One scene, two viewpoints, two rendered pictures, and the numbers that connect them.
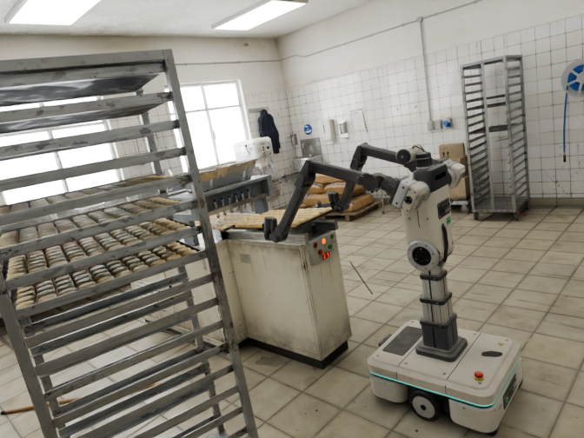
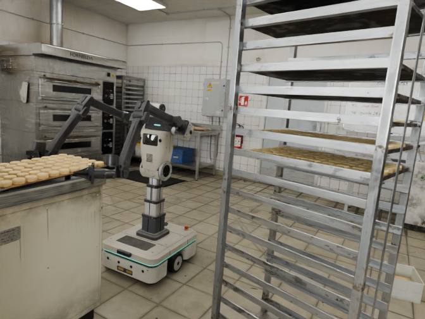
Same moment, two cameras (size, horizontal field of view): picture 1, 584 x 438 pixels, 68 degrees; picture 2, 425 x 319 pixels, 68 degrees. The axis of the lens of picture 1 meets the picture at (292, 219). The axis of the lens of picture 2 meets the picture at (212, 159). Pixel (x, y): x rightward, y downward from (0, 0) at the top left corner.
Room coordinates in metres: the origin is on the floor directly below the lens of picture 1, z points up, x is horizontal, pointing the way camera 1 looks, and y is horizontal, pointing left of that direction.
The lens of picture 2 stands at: (2.31, 1.83, 1.33)
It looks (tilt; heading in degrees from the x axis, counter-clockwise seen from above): 9 degrees down; 253
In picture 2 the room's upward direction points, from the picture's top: 4 degrees clockwise
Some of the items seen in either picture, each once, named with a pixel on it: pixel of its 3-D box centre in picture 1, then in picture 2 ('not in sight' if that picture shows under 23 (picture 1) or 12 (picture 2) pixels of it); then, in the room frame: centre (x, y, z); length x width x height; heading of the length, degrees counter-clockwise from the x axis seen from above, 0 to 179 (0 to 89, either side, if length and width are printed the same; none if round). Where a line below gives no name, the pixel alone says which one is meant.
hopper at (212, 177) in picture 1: (218, 175); not in sight; (3.11, 0.47, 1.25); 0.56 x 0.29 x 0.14; 135
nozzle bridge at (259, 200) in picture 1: (225, 208); not in sight; (3.11, 0.47, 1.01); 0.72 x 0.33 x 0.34; 135
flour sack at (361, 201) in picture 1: (352, 202); not in sight; (6.46, -0.97, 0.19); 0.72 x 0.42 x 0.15; 138
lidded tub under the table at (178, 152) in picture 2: not in sight; (180, 154); (1.13, -4.19, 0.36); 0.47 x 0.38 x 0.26; 45
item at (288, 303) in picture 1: (288, 288); (26, 264); (2.75, 0.11, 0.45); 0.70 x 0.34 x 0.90; 45
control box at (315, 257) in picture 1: (322, 247); not in sight; (2.50, -0.15, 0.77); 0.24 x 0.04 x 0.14; 135
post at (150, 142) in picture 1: (182, 273); (226, 188); (1.84, 0.52, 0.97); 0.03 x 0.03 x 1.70; 30
